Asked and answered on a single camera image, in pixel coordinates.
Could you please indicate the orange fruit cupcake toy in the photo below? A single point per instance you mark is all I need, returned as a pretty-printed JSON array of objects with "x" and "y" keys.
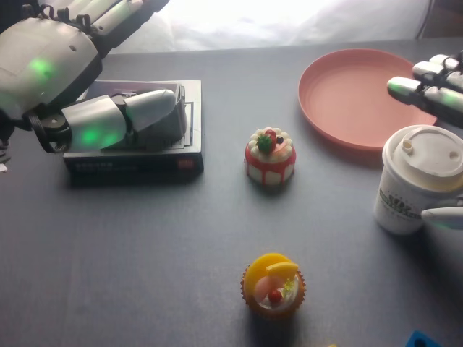
[{"x": 273, "y": 289}]

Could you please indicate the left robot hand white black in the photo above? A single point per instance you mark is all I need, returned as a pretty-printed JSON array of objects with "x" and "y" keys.
[{"x": 47, "y": 47}]

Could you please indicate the pink round plate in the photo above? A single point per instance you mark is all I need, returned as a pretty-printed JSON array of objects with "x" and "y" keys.
[{"x": 354, "y": 97}]

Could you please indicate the blue square block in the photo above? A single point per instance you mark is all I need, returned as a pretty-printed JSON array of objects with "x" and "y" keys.
[{"x": 421, "y": 339}]

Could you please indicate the black calculator box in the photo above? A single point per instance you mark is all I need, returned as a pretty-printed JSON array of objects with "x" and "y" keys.
[{"x": 144, "y": 164}]

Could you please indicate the grey tablecloth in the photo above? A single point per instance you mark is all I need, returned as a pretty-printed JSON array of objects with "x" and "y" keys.
[{"x": 217, "y": 224}]

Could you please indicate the white lidded paper cup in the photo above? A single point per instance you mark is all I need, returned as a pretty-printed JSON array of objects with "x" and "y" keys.
[{"x": 401, "y": 188}]

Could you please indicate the white backdrop sheet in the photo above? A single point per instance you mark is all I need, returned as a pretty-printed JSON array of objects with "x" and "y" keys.
[{"x": 271, "y": 21}]

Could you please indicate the strawberry cake toy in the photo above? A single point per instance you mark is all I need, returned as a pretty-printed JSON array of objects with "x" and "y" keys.
[{"x": 269, "y": 159}]

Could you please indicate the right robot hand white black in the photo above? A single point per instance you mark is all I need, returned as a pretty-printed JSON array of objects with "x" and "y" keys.
[{"x": 401, "y": 86}]

